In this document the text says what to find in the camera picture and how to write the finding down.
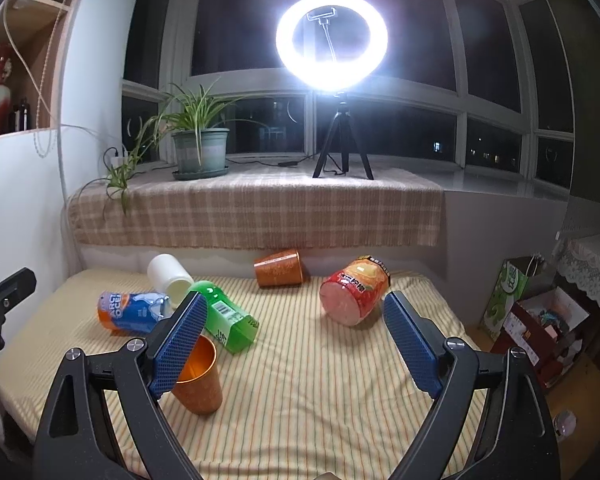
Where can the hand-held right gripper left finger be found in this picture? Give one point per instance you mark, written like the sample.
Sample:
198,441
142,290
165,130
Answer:
182,340

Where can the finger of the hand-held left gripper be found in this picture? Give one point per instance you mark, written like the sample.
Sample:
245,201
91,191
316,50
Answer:
7,295

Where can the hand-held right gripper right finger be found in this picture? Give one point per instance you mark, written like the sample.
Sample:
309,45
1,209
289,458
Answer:
410,340

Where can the orange plastic cup upright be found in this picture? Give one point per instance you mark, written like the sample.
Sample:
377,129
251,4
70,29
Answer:
202,385

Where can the white plastic cup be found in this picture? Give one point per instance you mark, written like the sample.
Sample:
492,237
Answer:
167,272

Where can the red instant noodle cup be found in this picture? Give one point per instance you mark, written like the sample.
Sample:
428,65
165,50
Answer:
352,295

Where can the orange metal cup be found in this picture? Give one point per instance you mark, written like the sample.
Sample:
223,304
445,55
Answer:
280,270

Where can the green plastic bottle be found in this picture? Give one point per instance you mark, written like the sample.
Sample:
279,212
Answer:
227,317

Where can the blue and orange drink can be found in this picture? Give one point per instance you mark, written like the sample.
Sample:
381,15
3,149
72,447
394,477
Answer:
127,312

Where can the green paper bag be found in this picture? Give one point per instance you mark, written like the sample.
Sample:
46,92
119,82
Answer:
505,300

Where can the red cardboard box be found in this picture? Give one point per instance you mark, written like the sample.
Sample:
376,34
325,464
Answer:
520,330

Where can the striped yellow mat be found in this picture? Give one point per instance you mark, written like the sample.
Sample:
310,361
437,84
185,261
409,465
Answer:
300,400

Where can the dark small bottle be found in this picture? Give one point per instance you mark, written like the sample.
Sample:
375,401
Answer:
22,117

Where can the green pot saucer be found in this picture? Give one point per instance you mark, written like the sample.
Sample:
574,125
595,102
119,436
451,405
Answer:
200,175

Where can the checked beige cloth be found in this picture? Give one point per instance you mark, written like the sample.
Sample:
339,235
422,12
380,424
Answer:
280,205

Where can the white power strip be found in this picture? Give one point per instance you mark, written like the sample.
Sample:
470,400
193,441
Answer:
119,159

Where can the small glass ball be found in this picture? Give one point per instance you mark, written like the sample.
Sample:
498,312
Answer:
566,425

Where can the green flower pot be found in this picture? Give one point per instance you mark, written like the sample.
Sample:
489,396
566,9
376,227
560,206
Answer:
207,152

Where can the white lace cloth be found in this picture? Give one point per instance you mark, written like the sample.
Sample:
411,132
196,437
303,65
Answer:
595,270

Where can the black tripod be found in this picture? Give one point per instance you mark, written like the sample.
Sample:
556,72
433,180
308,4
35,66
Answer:
341,125

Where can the spider plant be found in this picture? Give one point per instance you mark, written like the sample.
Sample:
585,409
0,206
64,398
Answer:
190,110

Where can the wooden shelf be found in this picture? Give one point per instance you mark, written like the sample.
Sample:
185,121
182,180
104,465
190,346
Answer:
55,5

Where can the white window frame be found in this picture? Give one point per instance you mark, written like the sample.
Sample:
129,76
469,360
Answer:
307,125

